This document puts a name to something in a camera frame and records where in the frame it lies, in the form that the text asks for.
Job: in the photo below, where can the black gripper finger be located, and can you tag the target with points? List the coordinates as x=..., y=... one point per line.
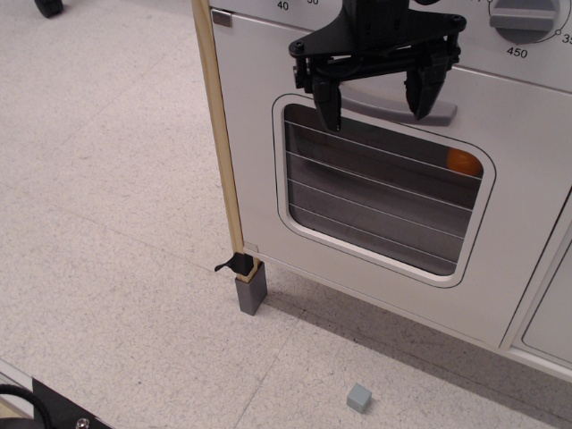
x=327, y=98
x=423, y=86

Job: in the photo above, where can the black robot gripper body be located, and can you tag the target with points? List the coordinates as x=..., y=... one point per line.
x=372, y=38

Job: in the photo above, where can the grey oven door handle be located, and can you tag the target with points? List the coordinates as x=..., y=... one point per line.
x=357, y=102

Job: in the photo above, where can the white toy oven door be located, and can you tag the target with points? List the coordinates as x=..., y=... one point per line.
x=402, y=179

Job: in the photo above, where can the orange toy carrot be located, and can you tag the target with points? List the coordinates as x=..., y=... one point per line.
x=463, y=162

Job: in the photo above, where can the grey temperature knob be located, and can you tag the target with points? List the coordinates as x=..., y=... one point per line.
x=524, y=21

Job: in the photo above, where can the white toy kitchen cabinet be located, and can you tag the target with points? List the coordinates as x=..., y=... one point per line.
x=527, y=179

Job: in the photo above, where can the black tape piece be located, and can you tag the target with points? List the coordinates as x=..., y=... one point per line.
x=239, y=263

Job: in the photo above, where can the grey plastic foot cap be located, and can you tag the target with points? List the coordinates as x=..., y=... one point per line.
x=252, y=294

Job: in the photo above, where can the white lower right door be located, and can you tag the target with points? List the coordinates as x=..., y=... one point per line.
x=546, y=329

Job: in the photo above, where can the black caster wheel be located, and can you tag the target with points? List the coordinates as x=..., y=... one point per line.
x=49, y=8

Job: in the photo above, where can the small grey cube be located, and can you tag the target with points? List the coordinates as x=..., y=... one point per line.
x=359, y=398

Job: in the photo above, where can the light wooden corner post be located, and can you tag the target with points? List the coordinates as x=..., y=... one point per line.
x=206, y=43

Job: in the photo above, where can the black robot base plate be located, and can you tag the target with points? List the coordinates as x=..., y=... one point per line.
x=63, y=412

